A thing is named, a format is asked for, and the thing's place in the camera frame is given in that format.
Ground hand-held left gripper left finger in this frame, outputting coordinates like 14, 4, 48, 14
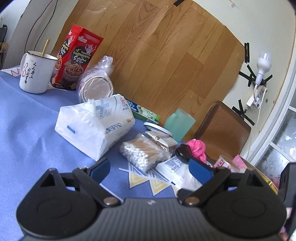
40, 158, 121, 207

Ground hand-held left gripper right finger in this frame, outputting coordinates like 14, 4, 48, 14
177, 158, 262, 207

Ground pink fluffy cloth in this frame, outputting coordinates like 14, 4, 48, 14
186, 138, 207, 163

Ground pink bag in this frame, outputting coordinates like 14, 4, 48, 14
232, 155, 247, 171

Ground clear plastic bag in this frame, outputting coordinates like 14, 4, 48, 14
182, 167, 203, 191

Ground pink label can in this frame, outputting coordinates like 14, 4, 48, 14
213, 155, 234, 172

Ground gold foil bag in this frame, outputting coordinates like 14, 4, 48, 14
243, 160, 279, 194

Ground white sachet packet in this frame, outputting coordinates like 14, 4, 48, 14
155, 155, 188, 186

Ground white tissue pack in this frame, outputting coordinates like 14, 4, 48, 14
55, 94, 136, 161

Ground cotton swab bag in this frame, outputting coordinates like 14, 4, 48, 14
120, 133, 167, 173

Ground brown woven chair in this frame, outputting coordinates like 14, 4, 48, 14
193, 101, 252, 163

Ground clear snack packet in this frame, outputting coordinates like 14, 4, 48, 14
145, 131, 178, 154

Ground green plastic cup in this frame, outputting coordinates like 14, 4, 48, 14
164, 108, 196, 142

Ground green toothpaste box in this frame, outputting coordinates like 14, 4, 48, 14
121, 97, 160, 124

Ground blue printed tablecloth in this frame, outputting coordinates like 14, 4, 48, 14
0, 66, 279, 241

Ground plastic-wrapped paper cups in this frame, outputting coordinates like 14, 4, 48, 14
78, 56, 114, 103

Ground white power strip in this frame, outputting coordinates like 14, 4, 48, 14
246, 85, 269, 109

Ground white enamel mug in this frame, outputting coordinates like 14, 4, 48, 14
19, 50, 59, 94

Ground red snack box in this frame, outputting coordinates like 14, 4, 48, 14
51, 25, 104, 91

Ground white light bulb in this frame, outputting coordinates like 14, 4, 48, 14
255, 52, 272, 85

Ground gold spoon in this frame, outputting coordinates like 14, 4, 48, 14
41, 39, 51, 57

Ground white window frame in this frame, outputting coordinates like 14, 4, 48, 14
251, 14, 296, 169

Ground white cable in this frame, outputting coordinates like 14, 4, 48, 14
245, 104, 262, 160

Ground wood grain wall panel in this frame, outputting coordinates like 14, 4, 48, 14
50, 0, 245, 142

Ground black cable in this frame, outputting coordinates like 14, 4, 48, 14
24, 0, 58, 54

